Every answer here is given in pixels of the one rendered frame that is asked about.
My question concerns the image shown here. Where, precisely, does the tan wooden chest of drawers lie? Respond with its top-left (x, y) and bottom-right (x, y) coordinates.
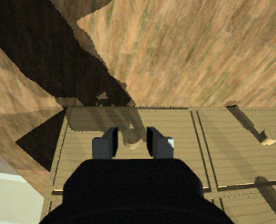
top-left (40, 106), bottom-right (276, 221)

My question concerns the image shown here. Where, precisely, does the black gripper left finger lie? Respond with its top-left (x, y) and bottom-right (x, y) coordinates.
top-left (92, 127), bottom-right (118, 159)

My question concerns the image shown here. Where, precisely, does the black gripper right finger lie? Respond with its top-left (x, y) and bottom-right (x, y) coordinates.
top-left (147, 127), bottom-right (174, 159)

